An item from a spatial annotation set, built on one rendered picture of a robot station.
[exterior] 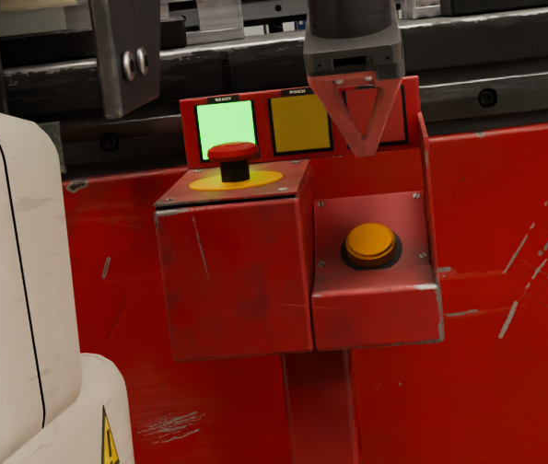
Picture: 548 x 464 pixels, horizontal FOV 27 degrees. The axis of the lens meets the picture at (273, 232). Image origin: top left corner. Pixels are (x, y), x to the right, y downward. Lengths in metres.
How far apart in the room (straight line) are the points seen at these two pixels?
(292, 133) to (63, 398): 0.64
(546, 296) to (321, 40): 0.47
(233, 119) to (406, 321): 0.24
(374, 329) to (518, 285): 0.36
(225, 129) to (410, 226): 0.18
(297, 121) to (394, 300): 0.20
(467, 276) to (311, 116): 0.28
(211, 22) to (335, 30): 0.43
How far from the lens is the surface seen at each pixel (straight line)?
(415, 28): 1.11
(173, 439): 1.17
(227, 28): 1.21
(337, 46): 0.78
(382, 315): 0.83
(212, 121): 0.97
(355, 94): 0.95
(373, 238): 0.89
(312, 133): 0.96
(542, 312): 1.18
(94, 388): 0.38
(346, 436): 0.92
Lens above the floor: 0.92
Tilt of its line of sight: 12 degrees down
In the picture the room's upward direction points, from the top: 6 degrees counter-clockwise
